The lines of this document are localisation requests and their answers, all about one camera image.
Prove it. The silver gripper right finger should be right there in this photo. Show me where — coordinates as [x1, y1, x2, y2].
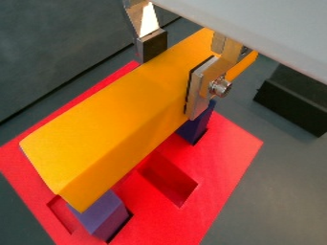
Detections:
[184, 33, 249, 121]

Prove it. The purple U block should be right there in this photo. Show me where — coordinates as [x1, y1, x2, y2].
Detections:
[68, 190, 130, 242]

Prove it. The red slotted board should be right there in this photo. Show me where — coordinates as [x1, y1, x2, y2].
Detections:
[0, 62, 262, 245]

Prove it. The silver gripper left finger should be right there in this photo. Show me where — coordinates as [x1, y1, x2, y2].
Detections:
[122, 0, 166, 63]

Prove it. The black angled bracket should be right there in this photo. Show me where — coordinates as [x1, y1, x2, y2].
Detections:
[252, 64, 327, 137]

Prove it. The dark blue U block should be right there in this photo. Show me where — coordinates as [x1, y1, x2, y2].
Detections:
[174, 100, 216, 145]

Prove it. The long yellow block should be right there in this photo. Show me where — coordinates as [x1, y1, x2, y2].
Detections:
[17, 27, 258, 214]

